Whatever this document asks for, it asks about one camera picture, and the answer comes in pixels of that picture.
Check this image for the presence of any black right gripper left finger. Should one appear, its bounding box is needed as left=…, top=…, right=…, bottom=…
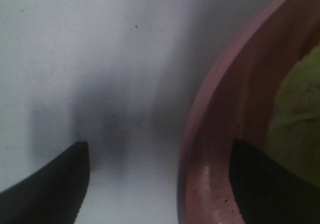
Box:
left=0, top=141, right=90, bottom=224

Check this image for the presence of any sandwich with lettuce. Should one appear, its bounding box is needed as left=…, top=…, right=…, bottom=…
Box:
left=264, top=46, right=320, bottom=186

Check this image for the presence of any pink round plate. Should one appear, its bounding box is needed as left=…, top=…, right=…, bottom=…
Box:
left=177, top=0, right=320, bottom=224

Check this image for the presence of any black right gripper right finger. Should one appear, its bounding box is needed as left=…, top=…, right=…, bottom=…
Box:
left=229, top=139, right=320, bottom=224

